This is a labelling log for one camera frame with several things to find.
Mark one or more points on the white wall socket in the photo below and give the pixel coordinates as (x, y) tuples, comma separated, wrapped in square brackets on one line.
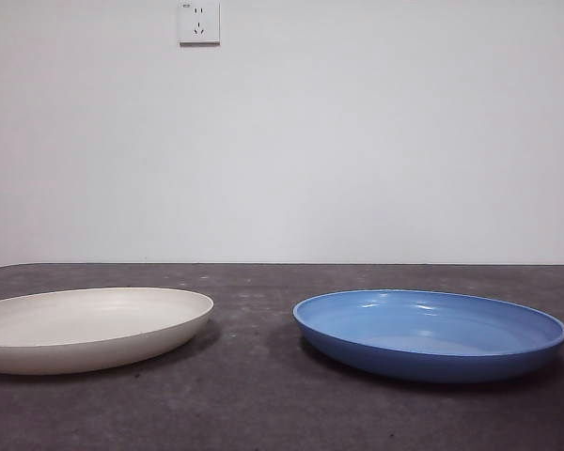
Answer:
[(199, 23)]

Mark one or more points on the white round plate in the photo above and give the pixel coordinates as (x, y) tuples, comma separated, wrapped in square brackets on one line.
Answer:
[(84, 329)]

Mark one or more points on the blue round plate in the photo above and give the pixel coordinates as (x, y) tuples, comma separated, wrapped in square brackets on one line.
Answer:
[(427, 343)]

